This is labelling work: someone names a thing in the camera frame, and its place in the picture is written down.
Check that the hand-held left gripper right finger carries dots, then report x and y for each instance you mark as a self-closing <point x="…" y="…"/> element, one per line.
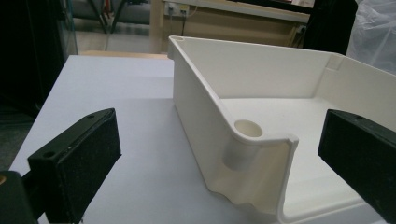
<point x="361" y="155"/>

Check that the white plastic bin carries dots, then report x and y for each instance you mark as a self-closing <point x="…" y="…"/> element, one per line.
<point x="264" y="71"/>

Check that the white wall power outlet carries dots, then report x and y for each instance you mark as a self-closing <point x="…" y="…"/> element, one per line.
<point x="177" y="8"/>

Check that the black tripod stand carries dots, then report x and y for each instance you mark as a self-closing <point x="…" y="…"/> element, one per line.
<point x="107" y="15"/>

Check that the black curtain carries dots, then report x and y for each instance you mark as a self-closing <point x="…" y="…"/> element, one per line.
<point x="330" y="25"/>
<point x="28" y="53"/>

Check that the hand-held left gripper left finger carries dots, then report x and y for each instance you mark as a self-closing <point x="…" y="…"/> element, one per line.
<point x="77" y="155"/>

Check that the clear plastic bag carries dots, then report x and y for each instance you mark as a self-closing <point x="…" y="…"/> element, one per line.
<point x="375" y="34"/>

